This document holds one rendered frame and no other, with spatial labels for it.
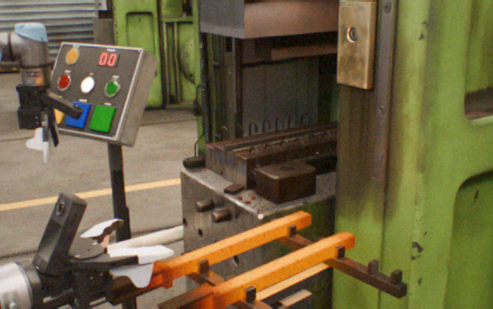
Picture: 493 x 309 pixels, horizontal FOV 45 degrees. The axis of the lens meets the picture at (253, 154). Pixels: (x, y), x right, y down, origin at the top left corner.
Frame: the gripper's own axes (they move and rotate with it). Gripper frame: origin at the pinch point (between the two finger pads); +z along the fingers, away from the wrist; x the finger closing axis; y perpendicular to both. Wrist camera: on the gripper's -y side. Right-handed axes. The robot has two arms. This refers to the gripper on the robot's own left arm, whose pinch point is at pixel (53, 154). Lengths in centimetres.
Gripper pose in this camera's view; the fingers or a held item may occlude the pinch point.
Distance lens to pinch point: 171.7
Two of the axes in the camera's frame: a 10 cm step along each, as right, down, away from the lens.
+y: -9.9, 0.5, -1.3
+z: 0.1, 9.5, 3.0
